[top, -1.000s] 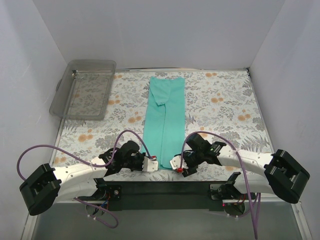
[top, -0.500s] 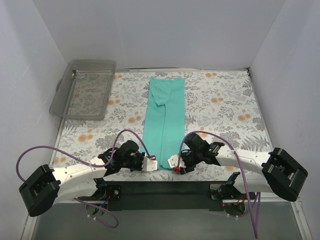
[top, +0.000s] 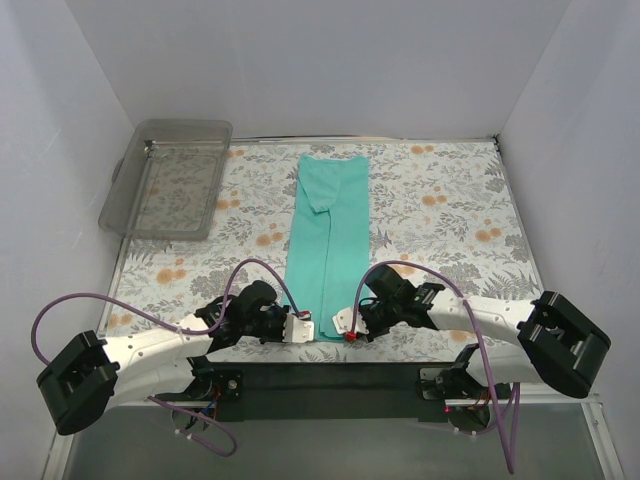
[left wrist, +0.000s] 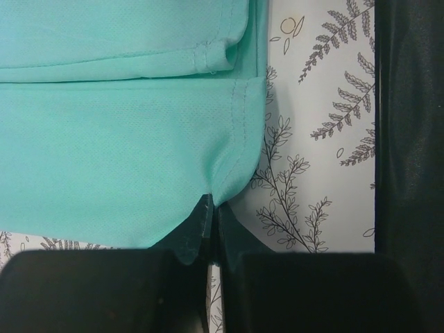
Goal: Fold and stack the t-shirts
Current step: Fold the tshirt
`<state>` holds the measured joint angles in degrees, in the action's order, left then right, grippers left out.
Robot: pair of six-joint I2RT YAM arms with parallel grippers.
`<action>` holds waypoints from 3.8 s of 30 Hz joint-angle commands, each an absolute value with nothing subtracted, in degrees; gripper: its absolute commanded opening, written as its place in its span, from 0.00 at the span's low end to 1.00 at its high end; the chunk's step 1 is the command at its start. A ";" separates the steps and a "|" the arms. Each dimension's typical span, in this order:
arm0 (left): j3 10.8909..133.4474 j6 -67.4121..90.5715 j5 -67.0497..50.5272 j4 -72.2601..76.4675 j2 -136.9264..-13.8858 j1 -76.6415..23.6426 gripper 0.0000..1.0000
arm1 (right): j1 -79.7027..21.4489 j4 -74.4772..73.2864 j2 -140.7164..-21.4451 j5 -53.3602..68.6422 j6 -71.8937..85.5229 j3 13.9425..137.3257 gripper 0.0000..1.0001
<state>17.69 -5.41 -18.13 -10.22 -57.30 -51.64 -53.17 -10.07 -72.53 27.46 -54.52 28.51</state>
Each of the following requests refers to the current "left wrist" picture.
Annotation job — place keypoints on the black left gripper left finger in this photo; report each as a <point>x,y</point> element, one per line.
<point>158,289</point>

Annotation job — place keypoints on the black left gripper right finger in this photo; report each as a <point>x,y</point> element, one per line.
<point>267,291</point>

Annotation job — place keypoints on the teal t shirt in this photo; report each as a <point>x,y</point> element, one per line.
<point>118,116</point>

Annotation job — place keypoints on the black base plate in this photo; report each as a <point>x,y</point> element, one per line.
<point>409,160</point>

